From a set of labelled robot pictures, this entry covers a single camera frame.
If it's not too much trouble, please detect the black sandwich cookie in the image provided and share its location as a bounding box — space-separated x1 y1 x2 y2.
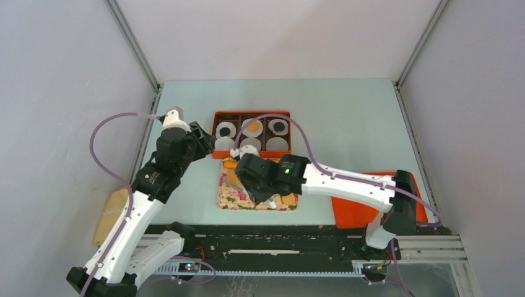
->
273 122 287 134
219 127 231 137

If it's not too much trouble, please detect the floral rectangular tray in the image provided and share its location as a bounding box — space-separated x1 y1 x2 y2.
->
217 158 298 212

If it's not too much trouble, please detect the orange cookie tin box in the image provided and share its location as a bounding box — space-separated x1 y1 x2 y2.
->
212 111 292 159

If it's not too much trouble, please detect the round tan biscuit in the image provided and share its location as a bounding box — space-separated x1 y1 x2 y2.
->
226 169 242 187
246 121 260 132
281 194 297 206

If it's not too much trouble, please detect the metal tongs white handle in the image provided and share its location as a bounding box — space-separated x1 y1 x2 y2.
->
217 183 277 210

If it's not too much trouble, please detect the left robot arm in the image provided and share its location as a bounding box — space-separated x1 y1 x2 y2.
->
66 121 215 296

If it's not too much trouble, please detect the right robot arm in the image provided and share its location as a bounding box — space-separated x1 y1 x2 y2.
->
235 154 417 259

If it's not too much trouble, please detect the white paper cup liner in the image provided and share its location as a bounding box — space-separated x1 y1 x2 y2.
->
241 118 264 138
266 137 289 152
215 121 237 139
268 118 289 136
240 137 262 152
214 136 235 152

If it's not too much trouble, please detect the orange fish shaped cookie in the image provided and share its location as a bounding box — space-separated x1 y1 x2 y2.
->
222 160 238 170

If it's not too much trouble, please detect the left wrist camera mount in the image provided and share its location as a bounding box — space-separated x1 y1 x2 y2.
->
158 106 191 132

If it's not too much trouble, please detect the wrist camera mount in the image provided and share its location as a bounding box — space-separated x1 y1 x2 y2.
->
158 106 191 132
230 145 259 161

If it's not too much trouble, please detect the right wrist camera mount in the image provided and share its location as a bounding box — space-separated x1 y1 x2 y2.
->
230 145 259 161

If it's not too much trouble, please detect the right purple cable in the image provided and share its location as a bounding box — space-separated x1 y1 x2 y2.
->
233 113 445 297

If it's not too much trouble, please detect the purple cable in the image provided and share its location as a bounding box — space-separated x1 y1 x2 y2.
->
77 113 217 297
233 113 445 297

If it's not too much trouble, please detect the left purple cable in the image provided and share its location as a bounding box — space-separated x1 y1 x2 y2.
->
77 113 217 297

